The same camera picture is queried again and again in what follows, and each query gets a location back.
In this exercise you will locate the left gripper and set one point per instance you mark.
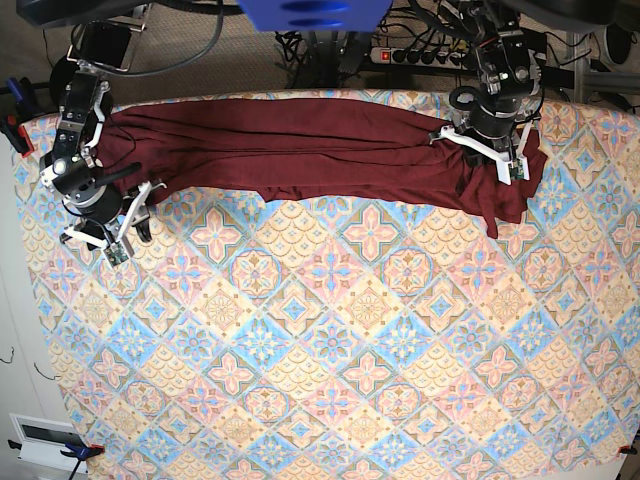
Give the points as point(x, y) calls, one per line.
point(507, 143)

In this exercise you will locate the patterned tile tablecloth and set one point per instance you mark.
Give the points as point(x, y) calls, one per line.
point(340, 338)

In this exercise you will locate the maroon t-shirt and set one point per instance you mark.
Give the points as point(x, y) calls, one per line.
point(302, 148)

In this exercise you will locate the white floor outlet box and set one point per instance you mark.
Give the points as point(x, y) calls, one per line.
point(42, 441)

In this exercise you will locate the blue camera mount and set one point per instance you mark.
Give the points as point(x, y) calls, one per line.
point(315, 15)

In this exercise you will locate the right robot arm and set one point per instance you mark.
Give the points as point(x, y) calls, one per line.
point(72, 162)

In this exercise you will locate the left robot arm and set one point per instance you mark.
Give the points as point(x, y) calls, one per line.
point(497, 50)

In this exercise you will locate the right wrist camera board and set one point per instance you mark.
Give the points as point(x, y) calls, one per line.
point(116, 254)

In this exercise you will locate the orange clamp lower right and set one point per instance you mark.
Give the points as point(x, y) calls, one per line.
point(628, 450)

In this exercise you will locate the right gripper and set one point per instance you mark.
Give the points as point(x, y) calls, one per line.
point(104, 215)

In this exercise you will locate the black round stool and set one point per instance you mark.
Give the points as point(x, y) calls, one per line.
point(65, 80)

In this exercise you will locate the white power strip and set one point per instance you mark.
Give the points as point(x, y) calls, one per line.
point(416, 57)

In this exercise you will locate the blue orange clamp lower left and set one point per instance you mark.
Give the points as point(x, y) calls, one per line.
point(67, 456)

